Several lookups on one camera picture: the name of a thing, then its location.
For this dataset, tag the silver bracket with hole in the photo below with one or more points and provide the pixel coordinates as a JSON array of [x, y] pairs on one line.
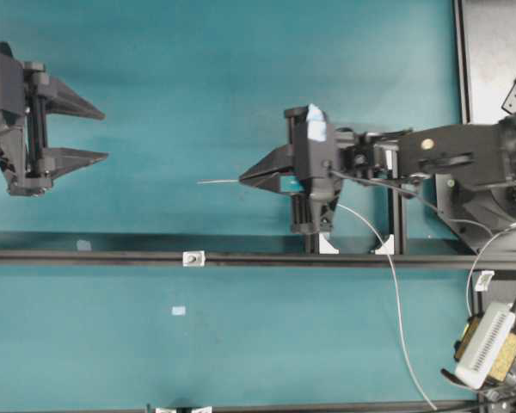
[[194, 258]]

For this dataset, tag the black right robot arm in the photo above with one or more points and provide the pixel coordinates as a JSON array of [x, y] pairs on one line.
[[476, 166]]

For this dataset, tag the black vertical edge rail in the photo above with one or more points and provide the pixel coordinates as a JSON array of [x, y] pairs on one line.
[[462, 59]]

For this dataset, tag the black bottom edge rail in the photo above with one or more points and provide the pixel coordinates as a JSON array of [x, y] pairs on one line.
[[447, 406]]

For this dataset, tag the white ribbed power adapter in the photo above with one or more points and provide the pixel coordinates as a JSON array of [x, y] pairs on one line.
[[487, 350]]

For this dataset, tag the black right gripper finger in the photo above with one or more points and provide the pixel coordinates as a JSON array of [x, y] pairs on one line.
[[279, 160], [276, 182]]

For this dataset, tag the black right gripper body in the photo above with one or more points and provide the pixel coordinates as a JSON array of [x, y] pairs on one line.
[[312, 217]]

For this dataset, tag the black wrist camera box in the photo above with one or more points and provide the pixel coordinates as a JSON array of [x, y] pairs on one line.
[[314, 153]]

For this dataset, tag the long black aluminium rail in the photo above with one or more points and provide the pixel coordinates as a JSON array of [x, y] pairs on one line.
[[228, 259]]

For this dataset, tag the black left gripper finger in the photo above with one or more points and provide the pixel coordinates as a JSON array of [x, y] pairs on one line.
[[66, 160], [66, 101]]

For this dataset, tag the small pale tape patch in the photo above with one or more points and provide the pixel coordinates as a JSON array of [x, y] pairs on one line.
[[178, 311]]

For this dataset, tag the black aluminium frame stand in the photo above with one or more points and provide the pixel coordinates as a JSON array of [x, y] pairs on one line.
[[395, 215]]

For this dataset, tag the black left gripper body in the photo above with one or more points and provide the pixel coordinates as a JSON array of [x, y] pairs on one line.
[[13, 148]]

